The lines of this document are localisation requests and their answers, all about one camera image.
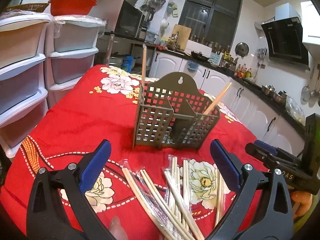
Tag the left white drawer unit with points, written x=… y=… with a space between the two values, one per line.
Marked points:
x=23 y=92

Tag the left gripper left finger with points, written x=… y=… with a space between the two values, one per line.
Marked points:
x=46 y=216

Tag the chopstick pair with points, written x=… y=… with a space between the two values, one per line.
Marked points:
x=165 y=208
x=148 y=202
x=183 y=208
x=181 y=174
x=220 y=199

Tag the chopsticks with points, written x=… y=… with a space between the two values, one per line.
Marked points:
x=144 y=65
x=211 y=107

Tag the white drawer unit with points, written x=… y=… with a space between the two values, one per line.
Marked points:
x=23 y=92
x=70 y=48

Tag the olive perforated utensil holder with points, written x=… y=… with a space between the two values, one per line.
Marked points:
x=171 y=113

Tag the silver microwave oven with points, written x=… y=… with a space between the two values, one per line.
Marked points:
x=119 y=15

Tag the hanging pot lid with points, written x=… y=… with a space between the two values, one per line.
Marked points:
x=242 y=49

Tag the right hand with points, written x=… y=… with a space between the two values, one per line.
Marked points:
x=303 y=203

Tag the red plastic basin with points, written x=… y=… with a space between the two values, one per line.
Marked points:
x=71 y=7

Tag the dark kitchen window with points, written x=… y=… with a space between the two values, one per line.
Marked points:
x=212 y=20

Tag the woven brown basket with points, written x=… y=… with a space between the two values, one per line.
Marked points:
x=34 y=7

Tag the black range hood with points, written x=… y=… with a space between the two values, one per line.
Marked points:
x=285 y=41

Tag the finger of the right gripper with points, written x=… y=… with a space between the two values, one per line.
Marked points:
x=266 y=147

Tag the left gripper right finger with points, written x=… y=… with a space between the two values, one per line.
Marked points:
x=273 y=218

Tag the black wok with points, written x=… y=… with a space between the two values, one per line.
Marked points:
x=199 y=56

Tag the right white drawer unit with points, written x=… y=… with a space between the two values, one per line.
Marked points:
x=70 y=48

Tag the red floral tablecloth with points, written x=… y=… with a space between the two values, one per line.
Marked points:
x=101 y=106

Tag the blue bottle on shelf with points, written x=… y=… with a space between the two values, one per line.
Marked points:
x=127 y=63

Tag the wooden cutting board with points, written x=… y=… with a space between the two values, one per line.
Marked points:
x=182 y=33

